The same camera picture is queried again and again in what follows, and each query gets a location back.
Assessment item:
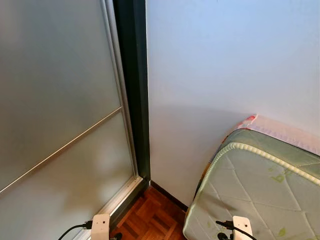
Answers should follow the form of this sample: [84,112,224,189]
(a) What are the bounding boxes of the green quilted mattress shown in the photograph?
[182,128,320,240]

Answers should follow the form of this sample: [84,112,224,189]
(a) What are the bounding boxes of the dark wooden baseboard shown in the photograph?
[150,180,190,208]

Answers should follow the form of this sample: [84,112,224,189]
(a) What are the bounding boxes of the frosted glass sliding door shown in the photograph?
[0,0,146,240]

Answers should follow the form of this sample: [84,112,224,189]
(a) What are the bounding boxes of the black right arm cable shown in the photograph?
[215,220,258,240]

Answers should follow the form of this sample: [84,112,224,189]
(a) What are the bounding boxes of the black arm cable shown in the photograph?
[57,221,94,240]
[215,220,258,240]

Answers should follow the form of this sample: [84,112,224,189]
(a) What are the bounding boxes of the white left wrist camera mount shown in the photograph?
[90,214,111,240]

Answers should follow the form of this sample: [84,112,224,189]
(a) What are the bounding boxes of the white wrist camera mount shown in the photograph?
[232,216,252,240]
[90,214,111,240]

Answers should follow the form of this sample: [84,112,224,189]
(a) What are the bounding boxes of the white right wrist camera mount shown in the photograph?
[232,216,252,240]

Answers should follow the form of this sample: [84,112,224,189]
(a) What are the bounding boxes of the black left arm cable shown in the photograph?
[57,221,94,240]

